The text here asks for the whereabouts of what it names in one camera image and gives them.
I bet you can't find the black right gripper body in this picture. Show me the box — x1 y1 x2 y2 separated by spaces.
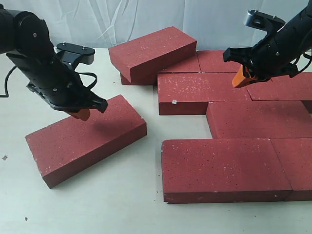
223 2 312 82

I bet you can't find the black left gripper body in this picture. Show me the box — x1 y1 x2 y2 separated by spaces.
26 58 108 113

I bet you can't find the white-speckled red brick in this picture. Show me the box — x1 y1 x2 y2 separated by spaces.
157 73 251 116

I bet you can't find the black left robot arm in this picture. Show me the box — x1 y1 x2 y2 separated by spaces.
0 6 108 121

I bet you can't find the middle row red brick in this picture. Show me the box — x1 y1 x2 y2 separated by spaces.
206 101 312 138

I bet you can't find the white backdrop curtain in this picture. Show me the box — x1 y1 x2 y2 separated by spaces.
2 0 307 50

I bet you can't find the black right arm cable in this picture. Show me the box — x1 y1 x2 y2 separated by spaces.
290 46 312 74

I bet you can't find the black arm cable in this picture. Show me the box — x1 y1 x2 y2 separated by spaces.
290 46 312 74
0 64 98 98

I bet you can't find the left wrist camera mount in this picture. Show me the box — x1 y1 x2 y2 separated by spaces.
55 42 95 70

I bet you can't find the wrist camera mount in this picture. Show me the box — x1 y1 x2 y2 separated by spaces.
244 10 285 33
55 42 95 70

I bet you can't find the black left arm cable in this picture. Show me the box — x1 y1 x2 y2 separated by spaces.
0 64 98 98

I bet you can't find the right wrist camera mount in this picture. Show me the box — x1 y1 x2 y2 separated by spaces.
244 10 285 33

